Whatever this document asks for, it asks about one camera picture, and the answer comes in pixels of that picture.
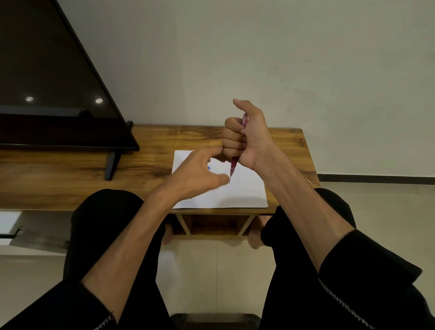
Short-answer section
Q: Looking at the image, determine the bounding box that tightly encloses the person's foot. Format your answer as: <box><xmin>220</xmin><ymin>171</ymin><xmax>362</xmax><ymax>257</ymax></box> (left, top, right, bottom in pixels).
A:
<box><xmin>161</xmin><ymin>221</ymin><xmax>174</xmax><ymax>246</ymax></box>
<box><xmin>247</xmin><ymin>216</ymin><xmax>273</xmax><ymax>251</ymax></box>

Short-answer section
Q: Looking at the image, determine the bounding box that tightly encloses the person's black left sleeve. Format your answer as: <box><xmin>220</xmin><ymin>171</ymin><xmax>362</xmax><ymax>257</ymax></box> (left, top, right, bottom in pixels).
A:
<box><xmin>0</xmin><ymin>278</ymin><xmax>118</xmax><ymax>330</ymax></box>

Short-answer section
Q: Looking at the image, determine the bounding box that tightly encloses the wooden table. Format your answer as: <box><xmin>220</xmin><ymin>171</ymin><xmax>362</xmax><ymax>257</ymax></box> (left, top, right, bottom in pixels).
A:
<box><xmin>0</xmin><ymin>124</ymin><xmax>321</xmax><ymax>240</ymax></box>

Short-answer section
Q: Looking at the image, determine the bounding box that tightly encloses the black television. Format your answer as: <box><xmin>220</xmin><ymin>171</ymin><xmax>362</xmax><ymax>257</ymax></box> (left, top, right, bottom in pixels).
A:
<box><xmin>0</xmin><ymin>0</ymin><xmax>140</xmax><ymax>152</ymax></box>

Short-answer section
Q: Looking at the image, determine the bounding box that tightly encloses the person's right hand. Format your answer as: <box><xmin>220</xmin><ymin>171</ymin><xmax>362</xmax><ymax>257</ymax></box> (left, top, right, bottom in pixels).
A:
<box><xmin>222</xmin><ymin>99</ymin><xmax>277</xmax><ymax>172</ymax></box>

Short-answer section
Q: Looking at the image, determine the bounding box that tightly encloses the black television stand leg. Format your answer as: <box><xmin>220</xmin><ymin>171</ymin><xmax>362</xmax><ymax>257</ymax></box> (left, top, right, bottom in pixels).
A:
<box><xmin>104</xmin><ymin>121</ymin><xmax>134</xmax><ymax>181</ymax></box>

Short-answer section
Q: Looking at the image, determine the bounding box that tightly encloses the dark stool seat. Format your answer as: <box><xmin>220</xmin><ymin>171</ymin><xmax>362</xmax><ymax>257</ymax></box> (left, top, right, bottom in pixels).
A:
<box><xmin>169</xmin><ymin>313</ymin><xmax>263</xmax><ymax>330</ymax></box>

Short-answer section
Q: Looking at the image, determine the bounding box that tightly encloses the person's left foot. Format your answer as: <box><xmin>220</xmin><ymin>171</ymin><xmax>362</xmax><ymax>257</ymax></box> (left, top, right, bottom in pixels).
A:
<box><xmin>161</xmin><ymin>221</ymin><xmax>174</xmax><ymax>246</ymax></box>

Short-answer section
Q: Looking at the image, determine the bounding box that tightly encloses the dark baseboard strip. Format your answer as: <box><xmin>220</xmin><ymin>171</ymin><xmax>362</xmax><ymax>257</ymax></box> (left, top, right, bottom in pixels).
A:
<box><xmin>317</xmin><ymin>174</ymin><xmax>435</xmax><ymax>186</ymax></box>

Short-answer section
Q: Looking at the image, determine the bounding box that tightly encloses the person's right leg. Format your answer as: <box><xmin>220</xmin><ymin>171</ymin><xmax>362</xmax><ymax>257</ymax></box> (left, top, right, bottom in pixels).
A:
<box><xmin>258</xmin><ymin>188</ymin><xmax>357</xmax><ymax>330</ymax></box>

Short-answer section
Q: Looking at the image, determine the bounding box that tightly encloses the person's black sleeve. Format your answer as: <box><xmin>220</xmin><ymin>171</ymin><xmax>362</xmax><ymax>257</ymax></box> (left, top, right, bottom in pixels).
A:
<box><xmin>0</xmin><ymin>278</ymin><xmax>118</xmax><ymax>330</ymax></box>
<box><xmin>317</xmin><ymin>229</ymin><xmax>435</xmax><ymax>330</ymax></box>

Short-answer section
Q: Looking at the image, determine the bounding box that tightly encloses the person's leg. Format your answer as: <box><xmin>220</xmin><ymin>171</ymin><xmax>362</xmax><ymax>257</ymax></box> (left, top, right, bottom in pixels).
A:
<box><xmin>258</xmin><ymin>188</ymin><xmax>357</xmax><ymax>330</ymax></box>
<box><xmin>63</xmin><ymin>189</ymin><xmax>178</xmax><ymax>330</ymax></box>

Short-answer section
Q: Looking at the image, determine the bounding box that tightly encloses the person's left hand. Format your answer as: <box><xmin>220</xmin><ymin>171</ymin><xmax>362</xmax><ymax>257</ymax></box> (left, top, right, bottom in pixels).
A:
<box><xmin>159</xmin><ymin>146</ymin><xmax>230</xmax><ymax>203</ymax></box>

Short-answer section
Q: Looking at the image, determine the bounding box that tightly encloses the white paper sheet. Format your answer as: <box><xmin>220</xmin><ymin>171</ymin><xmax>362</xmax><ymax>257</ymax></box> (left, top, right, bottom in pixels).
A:
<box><xmin>172</xmin><ymin>150</ymin><xmax>268</xmax><ymax>209</ymax></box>

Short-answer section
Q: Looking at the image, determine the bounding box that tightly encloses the person's left forearm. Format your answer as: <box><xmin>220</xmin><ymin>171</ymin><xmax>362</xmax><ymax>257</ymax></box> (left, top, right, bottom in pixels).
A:
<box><xmin>81</xmin><ymin>185</ymin><xmax>178</xmax><ymax>322</ymax></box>

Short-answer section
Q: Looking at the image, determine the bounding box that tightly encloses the person's left leg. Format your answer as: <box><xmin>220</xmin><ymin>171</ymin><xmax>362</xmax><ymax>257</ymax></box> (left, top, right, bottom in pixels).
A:
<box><xmin>63</xmin><ymin>189</ymin><xmax>178</xmax><ymax>330</ymax></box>

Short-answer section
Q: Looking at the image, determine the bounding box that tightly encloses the person's right forearm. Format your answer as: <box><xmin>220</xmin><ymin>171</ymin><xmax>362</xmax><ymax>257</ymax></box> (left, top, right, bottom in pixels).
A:
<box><xmin>254</xmin><ymin>146</ymin><xmax>356</xmax><ymax>273</ymax></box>

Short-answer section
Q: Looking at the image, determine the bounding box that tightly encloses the person's right foot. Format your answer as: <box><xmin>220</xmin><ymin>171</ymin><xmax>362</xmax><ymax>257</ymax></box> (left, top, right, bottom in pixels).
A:
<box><xmin>247</xmin><ymin>216</ymin><xmax>273</xmax><ymax>251</ymax></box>

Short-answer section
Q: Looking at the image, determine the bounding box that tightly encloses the person's black right sleeve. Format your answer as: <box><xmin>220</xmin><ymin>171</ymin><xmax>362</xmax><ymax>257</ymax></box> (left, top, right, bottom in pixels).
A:
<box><xmin>317</xmin><ymin>229</ymin><xmax>435</xmax><ymax>330</ymax></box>

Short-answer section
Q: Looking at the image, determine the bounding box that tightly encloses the red pen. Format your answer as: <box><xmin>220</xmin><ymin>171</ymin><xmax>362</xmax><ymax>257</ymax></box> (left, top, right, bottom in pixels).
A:
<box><xmin>228</xmin><ymin>113</ymin><xmax>249</xmax><ymax>184</ymax></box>

